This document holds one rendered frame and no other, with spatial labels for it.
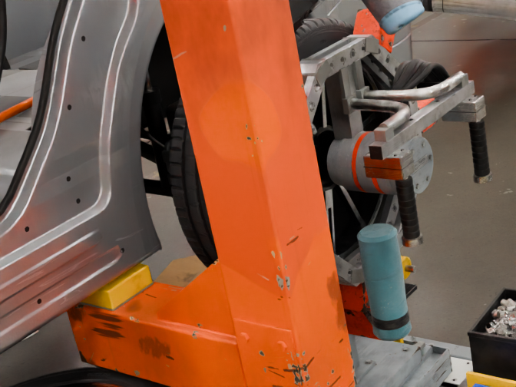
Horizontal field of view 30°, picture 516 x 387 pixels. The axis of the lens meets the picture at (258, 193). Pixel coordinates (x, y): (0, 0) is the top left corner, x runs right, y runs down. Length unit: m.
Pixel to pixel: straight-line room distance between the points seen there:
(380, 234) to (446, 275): 1.41
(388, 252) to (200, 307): 0.44
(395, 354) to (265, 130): 1.15
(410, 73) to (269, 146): 0.63
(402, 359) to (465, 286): 0.85
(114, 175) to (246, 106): 0.56
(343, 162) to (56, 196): 0.64
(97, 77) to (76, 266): 0.41
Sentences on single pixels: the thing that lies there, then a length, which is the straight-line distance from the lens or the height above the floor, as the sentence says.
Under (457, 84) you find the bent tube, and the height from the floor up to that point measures 1.00.
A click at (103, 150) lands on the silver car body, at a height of 1.02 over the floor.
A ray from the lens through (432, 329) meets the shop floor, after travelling 3.20.
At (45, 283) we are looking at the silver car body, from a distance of 2.03.
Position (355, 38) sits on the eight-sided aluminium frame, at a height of 1.12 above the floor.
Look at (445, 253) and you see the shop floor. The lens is 3.68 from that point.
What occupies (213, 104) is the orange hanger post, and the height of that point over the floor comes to 1.18.
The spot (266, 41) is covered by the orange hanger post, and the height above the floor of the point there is 1.27.
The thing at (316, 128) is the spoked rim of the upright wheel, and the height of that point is 0.93.
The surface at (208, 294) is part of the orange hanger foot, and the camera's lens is 1.94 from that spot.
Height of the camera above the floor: 1.62
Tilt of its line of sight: 21 degrees down
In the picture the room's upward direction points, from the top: 12 degrees counter-clockwise
